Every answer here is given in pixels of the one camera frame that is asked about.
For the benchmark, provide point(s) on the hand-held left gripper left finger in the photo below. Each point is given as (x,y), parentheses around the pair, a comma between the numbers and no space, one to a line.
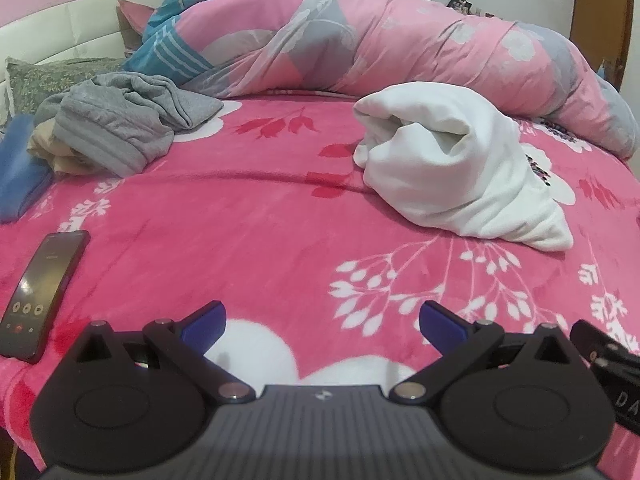
(205,327)

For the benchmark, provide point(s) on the black smartphone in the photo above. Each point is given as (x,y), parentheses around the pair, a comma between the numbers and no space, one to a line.
(40,290)

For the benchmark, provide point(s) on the wooden door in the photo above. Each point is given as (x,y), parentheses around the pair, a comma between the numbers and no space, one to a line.
(600,10)

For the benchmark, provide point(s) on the pink white headboard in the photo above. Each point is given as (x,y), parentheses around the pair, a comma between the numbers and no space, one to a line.
(60,15)

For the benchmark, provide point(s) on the grey garment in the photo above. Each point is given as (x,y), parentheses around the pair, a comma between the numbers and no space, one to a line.
(115,115)

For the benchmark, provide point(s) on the blue cloth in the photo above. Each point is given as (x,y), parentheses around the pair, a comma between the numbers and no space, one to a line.
(17,170)

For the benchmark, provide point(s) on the pink grey floral quilt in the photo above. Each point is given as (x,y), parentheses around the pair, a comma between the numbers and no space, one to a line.
(400,45)

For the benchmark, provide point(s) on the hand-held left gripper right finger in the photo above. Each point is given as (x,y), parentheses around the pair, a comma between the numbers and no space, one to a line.
(440,327)

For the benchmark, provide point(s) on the white shirt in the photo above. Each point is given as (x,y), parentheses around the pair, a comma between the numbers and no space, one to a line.
(440,160)

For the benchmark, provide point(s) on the red pillow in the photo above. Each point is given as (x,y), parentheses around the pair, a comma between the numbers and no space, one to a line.
(132,22)

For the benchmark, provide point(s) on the beige garment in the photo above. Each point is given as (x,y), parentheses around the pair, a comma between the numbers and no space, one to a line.
(62,159)

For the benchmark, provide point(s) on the green patterned pillow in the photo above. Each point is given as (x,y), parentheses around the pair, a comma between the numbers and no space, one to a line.
(45,80)

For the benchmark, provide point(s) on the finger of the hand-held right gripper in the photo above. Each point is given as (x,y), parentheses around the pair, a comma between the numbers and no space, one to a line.
(600,342)

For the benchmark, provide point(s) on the pink floral blanket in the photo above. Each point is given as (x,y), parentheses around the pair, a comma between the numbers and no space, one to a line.
(225,210)

